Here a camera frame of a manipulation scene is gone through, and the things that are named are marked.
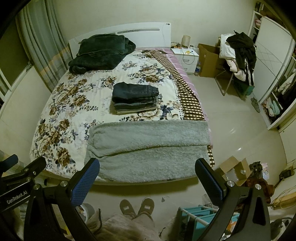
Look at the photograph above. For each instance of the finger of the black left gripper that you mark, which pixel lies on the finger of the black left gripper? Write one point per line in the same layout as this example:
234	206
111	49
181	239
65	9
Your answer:
8	163
34	168

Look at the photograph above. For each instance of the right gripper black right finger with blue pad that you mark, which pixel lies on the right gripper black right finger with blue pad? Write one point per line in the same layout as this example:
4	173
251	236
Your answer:
253	222

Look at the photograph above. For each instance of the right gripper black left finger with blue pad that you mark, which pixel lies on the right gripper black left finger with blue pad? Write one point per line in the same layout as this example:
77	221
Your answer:
41	222

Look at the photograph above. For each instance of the grey fluffy fleece pants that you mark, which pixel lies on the grey fluffy fleece pants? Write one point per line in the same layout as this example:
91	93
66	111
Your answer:
139	152

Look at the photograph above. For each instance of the grey tape roll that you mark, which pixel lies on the grey tape roll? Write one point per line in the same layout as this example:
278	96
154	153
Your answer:
85	211

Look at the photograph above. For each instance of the open cardboard box on floor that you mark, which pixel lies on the open cardboard box on floor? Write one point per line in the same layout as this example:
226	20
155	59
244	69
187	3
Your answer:
234	170

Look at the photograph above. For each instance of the person's beige trouser legs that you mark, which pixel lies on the person's beige trouser legs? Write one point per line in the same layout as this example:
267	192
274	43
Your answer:
123	227

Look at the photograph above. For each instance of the left brown slipper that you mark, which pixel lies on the left brown slipper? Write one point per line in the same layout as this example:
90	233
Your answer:
127	209

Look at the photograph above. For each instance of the brown slipper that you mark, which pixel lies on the brown slipper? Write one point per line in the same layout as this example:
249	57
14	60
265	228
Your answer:
147	207
127	209

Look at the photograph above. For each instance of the floral white bed quilt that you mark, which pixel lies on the floral white bed quilt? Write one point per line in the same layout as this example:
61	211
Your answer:
80	102

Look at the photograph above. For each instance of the right brown slipper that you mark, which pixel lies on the right brown slipper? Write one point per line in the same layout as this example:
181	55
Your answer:
147	207

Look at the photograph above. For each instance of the stack of folded dark jeans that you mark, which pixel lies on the stack of folded dark jeans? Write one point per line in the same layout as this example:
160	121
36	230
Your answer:
132	98

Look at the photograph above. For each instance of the brown checkered blanket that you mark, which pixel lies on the brown checkered blanket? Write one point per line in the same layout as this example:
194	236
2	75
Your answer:
191	138

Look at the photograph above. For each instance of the grey green curtain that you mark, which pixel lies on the grey green curtain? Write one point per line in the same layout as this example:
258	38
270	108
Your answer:
43	41

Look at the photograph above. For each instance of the white wardrobe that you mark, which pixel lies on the white wardrobe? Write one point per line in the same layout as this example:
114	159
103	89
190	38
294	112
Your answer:
274	74

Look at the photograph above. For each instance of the cardboard box by nightstand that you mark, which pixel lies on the cardboard box by nightstand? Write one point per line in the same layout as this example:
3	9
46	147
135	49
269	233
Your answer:
211	63

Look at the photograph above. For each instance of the chair piled with clothes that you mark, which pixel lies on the chair piled with clothes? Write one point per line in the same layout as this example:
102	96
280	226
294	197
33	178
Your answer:
237	51

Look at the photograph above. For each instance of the white bedside table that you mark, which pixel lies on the white bedside table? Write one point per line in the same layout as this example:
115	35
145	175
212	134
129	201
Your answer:
188	58

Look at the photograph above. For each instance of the white bed headboard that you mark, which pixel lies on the white bed headboard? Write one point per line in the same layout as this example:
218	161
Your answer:
144	35

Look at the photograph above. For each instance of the beige lamp on nightstand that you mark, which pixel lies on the beige lamp on nightstand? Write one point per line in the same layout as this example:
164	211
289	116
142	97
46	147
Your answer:
185	42

